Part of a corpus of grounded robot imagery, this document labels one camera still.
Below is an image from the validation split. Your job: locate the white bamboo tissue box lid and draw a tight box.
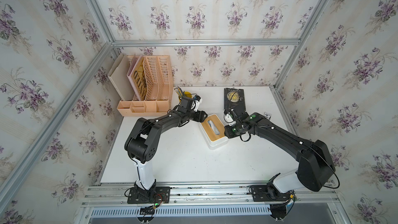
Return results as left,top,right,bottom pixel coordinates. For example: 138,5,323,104
199,114,226,145

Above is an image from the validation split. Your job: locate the toothpaste tube box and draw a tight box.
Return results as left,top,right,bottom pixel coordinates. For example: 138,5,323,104
264,113,272,120

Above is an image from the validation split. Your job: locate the blue tissue paper pack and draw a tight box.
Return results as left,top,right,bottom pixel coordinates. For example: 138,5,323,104
207,120,218,133

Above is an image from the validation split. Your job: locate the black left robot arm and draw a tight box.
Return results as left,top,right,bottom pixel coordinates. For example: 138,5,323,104
124,106,208,191

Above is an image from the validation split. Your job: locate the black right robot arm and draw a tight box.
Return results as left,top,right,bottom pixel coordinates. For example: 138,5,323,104
224,109,335,198

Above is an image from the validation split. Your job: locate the white tissue box base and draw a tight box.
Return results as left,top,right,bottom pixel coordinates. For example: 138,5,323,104
199,121,229,150

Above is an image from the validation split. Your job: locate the yellow pen cup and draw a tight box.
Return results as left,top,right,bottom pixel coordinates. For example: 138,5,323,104
183,91,192,98

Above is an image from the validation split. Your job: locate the pink desk file organizer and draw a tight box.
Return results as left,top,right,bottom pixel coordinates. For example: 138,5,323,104
108,54,174,117

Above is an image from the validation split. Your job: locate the brown book in organizer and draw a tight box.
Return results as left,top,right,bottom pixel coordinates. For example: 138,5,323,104
127,56,147,101

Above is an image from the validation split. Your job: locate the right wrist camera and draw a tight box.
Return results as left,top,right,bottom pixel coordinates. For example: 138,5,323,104
224,113,234,124

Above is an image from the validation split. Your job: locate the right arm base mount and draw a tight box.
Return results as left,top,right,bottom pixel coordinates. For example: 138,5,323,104
249,185,293,202

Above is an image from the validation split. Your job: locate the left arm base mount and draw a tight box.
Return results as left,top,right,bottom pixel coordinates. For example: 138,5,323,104
126,186,171,204

